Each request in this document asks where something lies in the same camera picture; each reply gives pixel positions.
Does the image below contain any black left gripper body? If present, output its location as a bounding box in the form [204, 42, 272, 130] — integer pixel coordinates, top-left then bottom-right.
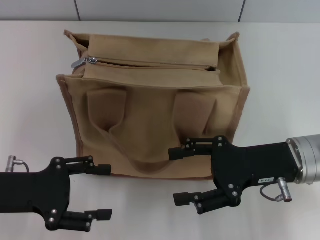
[0, 156, 72, 231]

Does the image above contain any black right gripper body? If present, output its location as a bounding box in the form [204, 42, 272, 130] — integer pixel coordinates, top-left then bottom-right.
[211, 135, 300, 209]

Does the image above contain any khaki canvas food bag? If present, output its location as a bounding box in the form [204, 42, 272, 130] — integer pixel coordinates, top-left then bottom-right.
[55, 29, 251, 181]

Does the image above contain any silver metal zipper pull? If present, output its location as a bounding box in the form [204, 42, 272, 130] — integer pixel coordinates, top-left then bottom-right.
[72, 56, 98, 69]

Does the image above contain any left gripper cable with plug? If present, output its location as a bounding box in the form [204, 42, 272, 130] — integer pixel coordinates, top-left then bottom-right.
[7, 154, 30, 174]

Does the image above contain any gripper cable with plug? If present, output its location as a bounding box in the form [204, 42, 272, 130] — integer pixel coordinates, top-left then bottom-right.
[7, 154, 30, 174]
[259, 176, 294, 203]

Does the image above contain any right gripper cable with plug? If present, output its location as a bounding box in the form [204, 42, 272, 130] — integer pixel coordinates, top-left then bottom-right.
[259, 176, 294, 203]

